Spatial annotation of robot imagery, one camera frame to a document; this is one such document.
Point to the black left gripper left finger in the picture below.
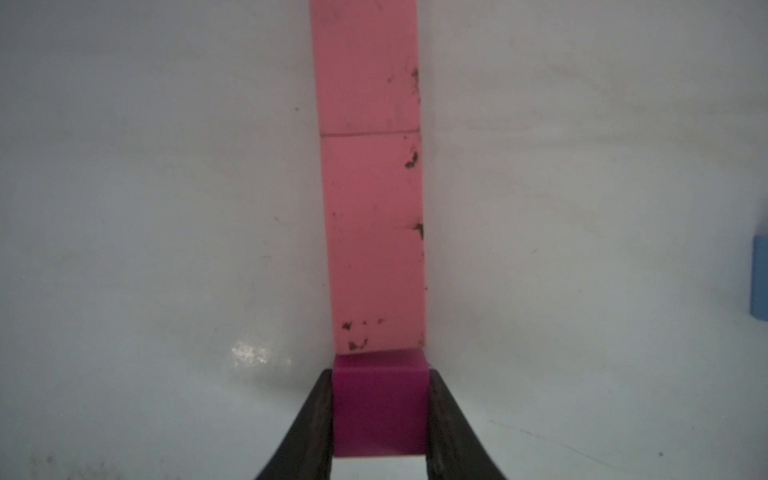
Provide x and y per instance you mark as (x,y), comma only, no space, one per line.
(306,452)

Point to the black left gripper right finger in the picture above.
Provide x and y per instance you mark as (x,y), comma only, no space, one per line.
(453,450)

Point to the magenta small cube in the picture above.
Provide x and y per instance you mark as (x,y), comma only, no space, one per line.
(380,404)

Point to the pink rectangular block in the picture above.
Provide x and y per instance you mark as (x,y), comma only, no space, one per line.
(372,189)

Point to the small blue cube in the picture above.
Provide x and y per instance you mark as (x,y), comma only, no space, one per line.
(759,278)

